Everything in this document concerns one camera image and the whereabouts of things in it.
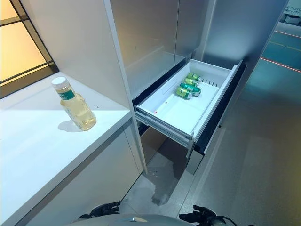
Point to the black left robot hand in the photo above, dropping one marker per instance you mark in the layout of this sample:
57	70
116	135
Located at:
105	210

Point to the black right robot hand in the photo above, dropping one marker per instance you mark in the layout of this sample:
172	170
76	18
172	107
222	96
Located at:
202	215

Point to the yellow drink bottle white cap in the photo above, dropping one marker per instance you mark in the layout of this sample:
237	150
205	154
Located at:
78	110

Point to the white fridge drawer bin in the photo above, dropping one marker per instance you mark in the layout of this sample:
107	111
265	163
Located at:
176	113

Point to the steel fridge drawer front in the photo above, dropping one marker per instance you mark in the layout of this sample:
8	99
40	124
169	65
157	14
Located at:
223	106

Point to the stainless steel fridge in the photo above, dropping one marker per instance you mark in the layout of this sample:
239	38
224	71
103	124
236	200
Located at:
152	35

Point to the grey robot torso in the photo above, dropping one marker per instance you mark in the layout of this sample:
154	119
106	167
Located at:
129	222

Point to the white counter cabinet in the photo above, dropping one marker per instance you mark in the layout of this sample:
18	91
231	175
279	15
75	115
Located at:
35	153

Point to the green drink can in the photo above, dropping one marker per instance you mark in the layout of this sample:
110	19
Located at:
183	93
191	82
194	76
191	89

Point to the black framed orange window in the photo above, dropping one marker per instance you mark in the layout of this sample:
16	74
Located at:
37	40

